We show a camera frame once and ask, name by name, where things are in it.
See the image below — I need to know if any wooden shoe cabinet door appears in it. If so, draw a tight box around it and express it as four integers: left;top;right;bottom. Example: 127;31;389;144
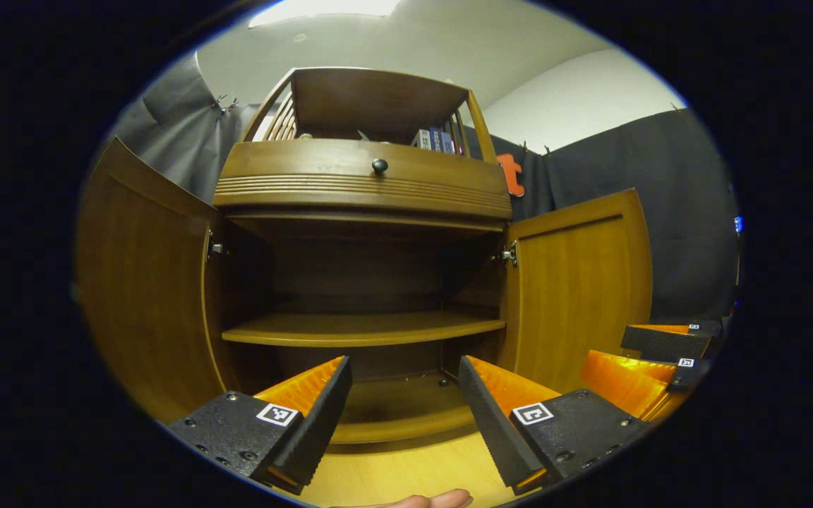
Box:
502;188;653;394
76;138;228;424

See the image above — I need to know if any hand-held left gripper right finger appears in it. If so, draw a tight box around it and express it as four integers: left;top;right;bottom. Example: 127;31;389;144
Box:
457;354;653;497

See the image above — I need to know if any wooden inner shelf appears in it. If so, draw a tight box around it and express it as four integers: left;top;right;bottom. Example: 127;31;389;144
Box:
222;310;506;348

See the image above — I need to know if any wooden double-door shoe cabinet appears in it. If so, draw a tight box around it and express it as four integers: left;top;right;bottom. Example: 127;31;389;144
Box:
76;67;653;445

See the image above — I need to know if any wooden cabinet drawer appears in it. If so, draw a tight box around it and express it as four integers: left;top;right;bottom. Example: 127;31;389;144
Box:
212;138;513;221

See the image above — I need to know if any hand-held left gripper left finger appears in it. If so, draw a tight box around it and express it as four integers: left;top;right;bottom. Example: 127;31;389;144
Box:
165;355;353;496

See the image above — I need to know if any black backdrop cloth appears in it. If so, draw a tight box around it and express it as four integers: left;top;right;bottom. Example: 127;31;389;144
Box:
107;53;740;325

